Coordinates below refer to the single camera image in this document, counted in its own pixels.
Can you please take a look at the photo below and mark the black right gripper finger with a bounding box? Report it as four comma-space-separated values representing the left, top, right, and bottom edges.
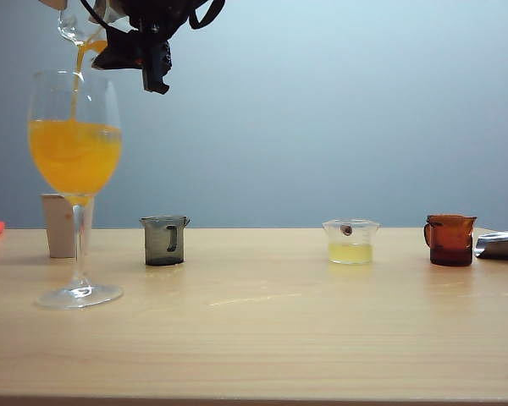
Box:
91, 29, 145, 71

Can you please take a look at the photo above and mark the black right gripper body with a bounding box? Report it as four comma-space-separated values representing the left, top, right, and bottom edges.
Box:
120, 0, 216, 96

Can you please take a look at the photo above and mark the clear measuring cup orange residue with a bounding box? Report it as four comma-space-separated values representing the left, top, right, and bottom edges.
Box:
58, 0, 126, 47

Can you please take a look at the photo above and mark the smoked grey measuring cup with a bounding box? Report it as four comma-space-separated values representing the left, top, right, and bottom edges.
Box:
139, 215, 192, 267

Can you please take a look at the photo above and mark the beige paper cup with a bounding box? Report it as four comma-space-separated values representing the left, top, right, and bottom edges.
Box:
40, 193, 97, 259

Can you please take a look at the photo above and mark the clear measuring cup yellow liquid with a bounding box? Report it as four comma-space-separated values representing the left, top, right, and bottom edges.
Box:
321, 218, 381, 266

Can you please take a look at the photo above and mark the amber brown measuring cup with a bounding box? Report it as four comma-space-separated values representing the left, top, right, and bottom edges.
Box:
422, 214, 478, 267

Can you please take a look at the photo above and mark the clear stemmed wine glass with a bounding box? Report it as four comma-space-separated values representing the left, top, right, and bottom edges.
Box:
26, 69, 125, 310

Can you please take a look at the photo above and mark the silver foil bag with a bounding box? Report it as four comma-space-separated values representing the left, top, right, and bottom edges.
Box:
473, 228, 508, 260

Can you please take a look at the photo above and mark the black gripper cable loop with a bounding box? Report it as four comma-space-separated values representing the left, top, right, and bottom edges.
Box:
188, 0, 227, 30

